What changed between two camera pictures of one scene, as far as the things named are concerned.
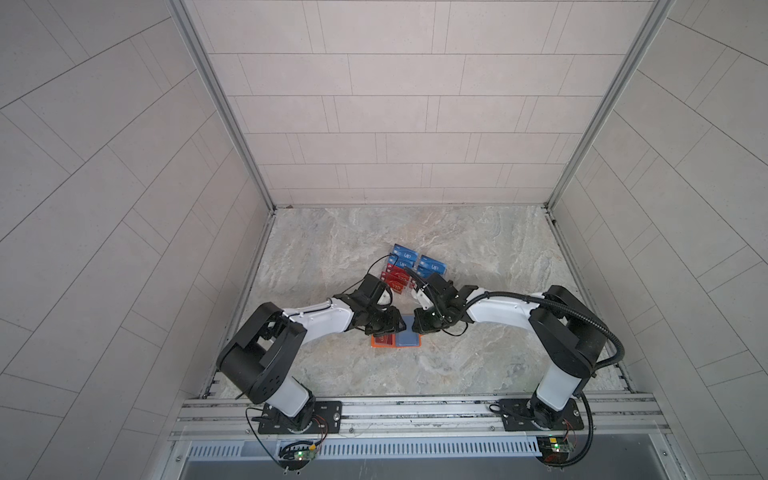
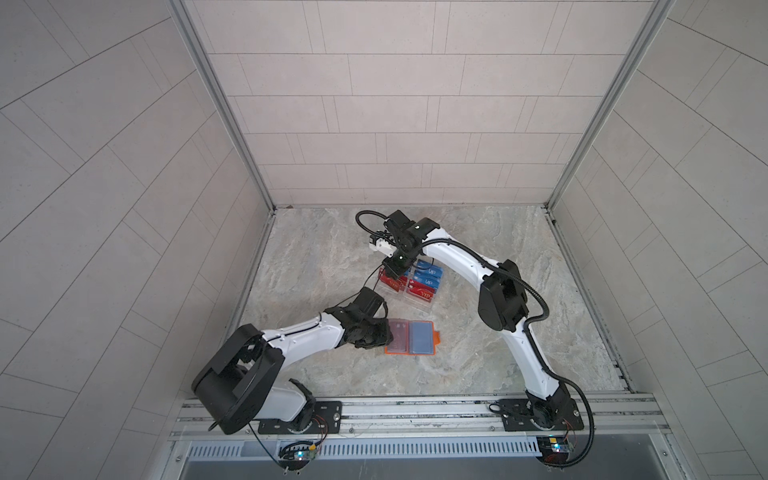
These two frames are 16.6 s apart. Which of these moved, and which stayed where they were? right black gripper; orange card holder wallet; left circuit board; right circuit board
Moved: right black gripper; orange card holder wallet
Stayed: right circuit board; left circuit board
